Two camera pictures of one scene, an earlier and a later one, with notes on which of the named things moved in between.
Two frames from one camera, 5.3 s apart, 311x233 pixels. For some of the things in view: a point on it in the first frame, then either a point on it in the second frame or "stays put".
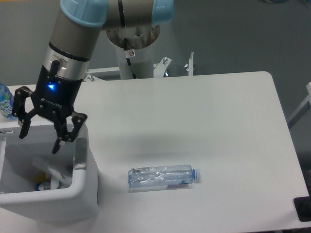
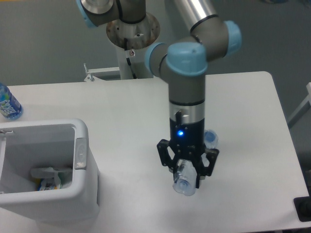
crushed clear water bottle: (164, 176) to (185, 180)
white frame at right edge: (308, 99) stays put
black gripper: (54, 96) to (187, 140)
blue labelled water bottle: (6, 102) stays put
